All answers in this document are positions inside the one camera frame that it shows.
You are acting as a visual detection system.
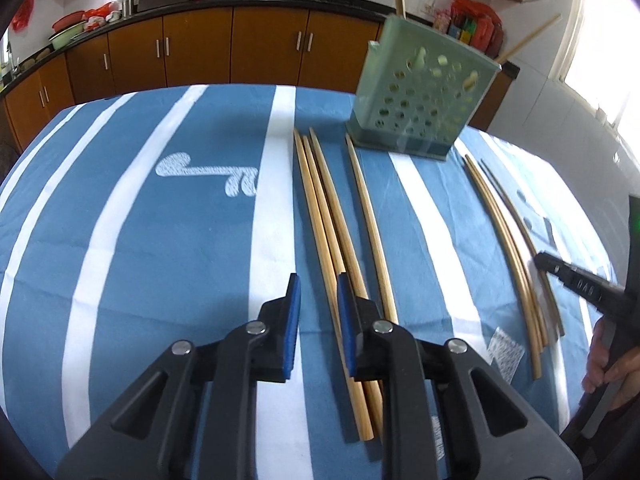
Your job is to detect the red plastic bag on wall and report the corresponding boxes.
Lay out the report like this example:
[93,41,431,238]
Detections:
[11,0,35,32]

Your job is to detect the person's right hand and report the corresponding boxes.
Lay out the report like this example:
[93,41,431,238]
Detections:
[582,318,640,412]

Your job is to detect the condiment bottles group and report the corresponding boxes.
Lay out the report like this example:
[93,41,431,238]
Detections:
[433,0,504,58]

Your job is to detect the wooden lower cabinets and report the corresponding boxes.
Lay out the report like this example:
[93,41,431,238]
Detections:
[0,4,522,154]

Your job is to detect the blue striped tablecloth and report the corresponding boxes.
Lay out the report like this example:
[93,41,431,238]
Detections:
[1,85,615,479]

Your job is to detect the green basin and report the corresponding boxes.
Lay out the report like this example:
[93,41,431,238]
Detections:
[49,21,85,51]

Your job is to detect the right window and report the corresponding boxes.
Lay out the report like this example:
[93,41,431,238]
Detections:
[564,0,639,138]

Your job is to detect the red basin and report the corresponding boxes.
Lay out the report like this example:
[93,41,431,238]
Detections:
[52,11,85,34]

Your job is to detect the green perforated utensil holder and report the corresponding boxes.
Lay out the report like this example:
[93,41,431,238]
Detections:
[346,14,501,160]

